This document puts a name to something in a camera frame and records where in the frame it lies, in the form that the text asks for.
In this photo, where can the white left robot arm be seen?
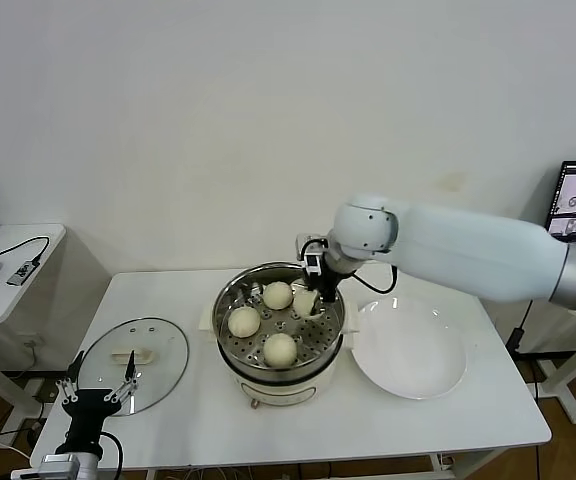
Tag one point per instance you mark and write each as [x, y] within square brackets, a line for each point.
[89, 465]

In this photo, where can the white wall socket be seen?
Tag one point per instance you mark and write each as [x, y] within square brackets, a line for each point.
[33, 343]

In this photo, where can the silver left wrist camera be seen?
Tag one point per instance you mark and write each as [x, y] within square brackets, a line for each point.
[58, 465]

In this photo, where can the white floor power strip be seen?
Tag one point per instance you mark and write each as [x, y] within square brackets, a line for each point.
[40, 391]

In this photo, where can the white round plate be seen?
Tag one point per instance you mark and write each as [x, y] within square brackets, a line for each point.
[408, 350]

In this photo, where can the grey usb hub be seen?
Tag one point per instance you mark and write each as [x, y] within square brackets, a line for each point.
[23, 273]

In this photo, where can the white side desk with laptop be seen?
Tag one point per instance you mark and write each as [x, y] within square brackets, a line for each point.
[573, 406]

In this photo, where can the round glass pot lid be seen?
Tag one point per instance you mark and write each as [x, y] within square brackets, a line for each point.
[140, 330]

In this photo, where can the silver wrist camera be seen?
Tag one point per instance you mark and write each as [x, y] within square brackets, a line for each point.
[58, 465]
[313, 260]

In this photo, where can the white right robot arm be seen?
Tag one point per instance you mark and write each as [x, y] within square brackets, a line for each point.
[468, 250]

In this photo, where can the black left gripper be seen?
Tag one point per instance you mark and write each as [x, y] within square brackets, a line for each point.
[89, 412]

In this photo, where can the white steamed baozi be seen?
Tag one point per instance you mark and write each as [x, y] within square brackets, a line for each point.
[304, 302]
[244, 322]
[277, 296]
[280, 350]

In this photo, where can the perforated steel steamer basket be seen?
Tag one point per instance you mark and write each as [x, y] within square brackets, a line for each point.
[318, 340]

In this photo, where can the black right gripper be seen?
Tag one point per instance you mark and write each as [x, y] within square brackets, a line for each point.
[328, 286]

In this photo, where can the white electric cooker pot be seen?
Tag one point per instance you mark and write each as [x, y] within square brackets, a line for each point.
[278, 391]

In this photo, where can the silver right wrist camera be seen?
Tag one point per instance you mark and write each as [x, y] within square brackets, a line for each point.
[313, 260]

